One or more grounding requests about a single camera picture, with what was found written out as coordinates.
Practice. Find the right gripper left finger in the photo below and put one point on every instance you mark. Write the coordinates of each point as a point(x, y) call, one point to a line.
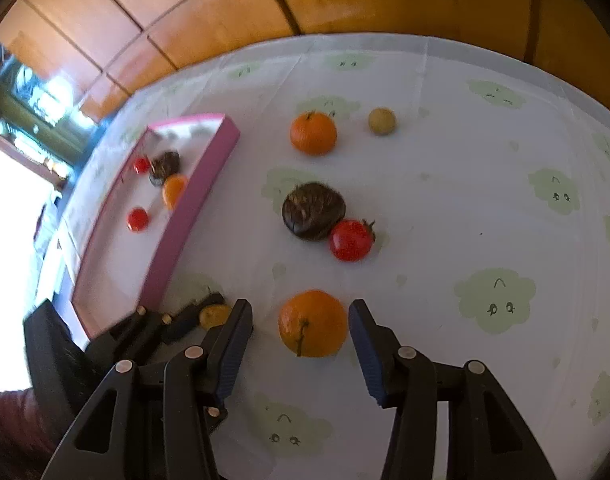
point(155, 421)

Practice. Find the small green-brown fruit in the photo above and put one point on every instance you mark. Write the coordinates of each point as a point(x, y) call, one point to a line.
point(382, 121)

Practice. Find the wooden wall cabinet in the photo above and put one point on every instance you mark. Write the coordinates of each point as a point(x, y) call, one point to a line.
point(108, 49)

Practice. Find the small orange tangerine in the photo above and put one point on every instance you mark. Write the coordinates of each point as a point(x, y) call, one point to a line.
point(172, 190)

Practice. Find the glass door window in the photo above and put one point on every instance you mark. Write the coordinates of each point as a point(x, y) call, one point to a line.
point(39, 118)

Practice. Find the white cloud-print tablecloth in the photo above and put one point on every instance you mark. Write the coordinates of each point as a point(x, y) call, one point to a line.
point(490, 204)

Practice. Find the red tomato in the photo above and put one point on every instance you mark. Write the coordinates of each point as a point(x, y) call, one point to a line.
point(352, 240)
point(142, 165)
point(137, 219)

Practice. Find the orange with stem top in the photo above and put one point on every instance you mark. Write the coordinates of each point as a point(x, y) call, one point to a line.
point(313, 133)

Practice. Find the dark brown fruit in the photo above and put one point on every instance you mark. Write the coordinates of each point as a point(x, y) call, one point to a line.
point(312, 210)
point(164, 166)

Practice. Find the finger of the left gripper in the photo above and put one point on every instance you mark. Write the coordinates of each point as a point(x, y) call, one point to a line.
point(135, 338)
point(188, 318)

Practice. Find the dark brown fruit on cloth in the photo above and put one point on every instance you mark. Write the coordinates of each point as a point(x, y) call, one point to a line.
point(312, 210)

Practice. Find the pink cardboard tray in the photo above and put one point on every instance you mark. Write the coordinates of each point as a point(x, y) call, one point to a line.
point(122, 270)

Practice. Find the orange with long stem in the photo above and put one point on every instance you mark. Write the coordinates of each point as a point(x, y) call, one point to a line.
point(313, 324)

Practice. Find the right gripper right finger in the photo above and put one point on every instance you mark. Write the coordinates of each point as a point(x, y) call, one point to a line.
point(487, 436)

